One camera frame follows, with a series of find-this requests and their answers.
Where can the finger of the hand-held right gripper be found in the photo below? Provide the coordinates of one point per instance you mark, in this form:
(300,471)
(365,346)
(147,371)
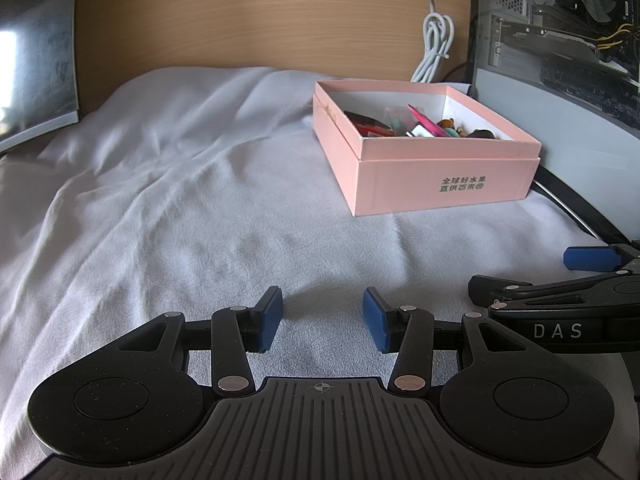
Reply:
(550,292)
(590,258)

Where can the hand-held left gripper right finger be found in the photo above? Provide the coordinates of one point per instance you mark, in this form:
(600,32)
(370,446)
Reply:
(375,320)

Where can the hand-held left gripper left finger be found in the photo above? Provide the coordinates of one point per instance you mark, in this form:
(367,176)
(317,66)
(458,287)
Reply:
(270,320)

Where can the pink cardboard box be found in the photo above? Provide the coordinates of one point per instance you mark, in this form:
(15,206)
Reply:
(400,185)

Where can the white charger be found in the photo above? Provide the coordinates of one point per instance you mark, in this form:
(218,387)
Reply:
(421,133)

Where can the orange bear figurine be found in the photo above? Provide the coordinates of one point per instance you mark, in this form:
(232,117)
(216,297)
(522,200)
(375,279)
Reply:
(446,124)

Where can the clear plastic bag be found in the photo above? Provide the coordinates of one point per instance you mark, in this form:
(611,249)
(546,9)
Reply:
(400,116)

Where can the blue pink lighter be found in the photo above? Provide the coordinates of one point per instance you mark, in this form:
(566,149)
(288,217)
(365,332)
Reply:
(427,121)

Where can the white cloth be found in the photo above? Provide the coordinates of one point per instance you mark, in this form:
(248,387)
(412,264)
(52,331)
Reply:
(175,210)

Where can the glass-sided computer case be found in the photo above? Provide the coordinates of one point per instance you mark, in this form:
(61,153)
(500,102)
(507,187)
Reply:
(550,110)

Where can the wooden back panel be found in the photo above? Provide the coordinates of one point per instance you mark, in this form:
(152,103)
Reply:
(250,20)

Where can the computer monitor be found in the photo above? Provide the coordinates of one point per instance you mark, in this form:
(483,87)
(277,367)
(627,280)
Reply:
(35,60)

